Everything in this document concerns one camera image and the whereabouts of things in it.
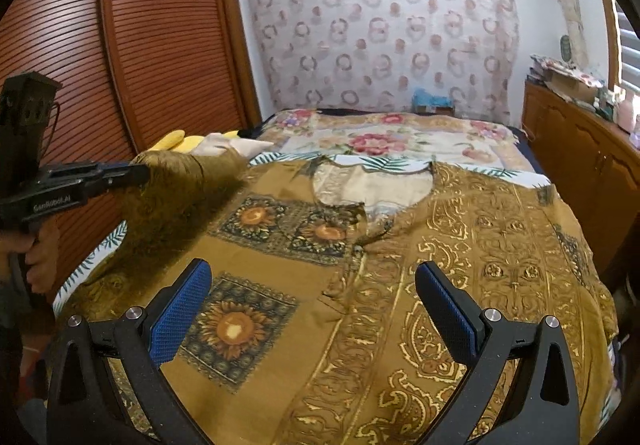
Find mustard gold patterned garment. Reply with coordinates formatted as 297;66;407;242
61;151;617;444

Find person's left hand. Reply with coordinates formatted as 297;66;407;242
1;217;60;295

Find cream folded cloth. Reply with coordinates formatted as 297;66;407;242
190;133;274;160

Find brown louvered wooden wardrobe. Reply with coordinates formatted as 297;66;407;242
0;0;264;305

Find white palm leaf cloth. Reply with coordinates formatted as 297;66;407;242
53;151;551;316

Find wooden sideboard cabinet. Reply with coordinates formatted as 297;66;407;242
521;82;639;283

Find floral bed blanket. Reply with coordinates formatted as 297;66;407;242
258;109;540;172

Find pink circle patterned curtain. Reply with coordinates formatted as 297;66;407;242
248;0;520;123

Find blue object behind bed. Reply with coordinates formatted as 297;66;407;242
411;88;454;114

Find clutter of boxes on sideboard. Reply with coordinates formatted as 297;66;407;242
530;55;639;149

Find white window blinds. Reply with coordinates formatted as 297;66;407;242
615;3;640;95

